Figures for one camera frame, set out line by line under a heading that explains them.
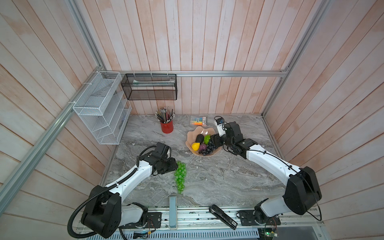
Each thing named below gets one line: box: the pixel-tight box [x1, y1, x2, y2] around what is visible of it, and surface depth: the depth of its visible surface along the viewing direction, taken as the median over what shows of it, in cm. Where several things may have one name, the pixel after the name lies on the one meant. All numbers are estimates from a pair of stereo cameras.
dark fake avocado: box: [195, 133, 204, 144], surface depth 103 cm
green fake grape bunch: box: [174, 161, 187, 195], surface depth 86 cm
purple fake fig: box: [199, 143, 207, 151], surface depth 97 cm
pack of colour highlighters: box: [190, 116, 208, 126], surface depth 117 cm
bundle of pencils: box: [154, 106, 176, 124], surface depth 103 cm
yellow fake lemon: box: [191, 142, 201, 151], surface depth 97 cm
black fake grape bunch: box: [198, 141, 218, 156], surface depth 95 cm
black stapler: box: [209, 204, 238, 230], surface depth 73 cm
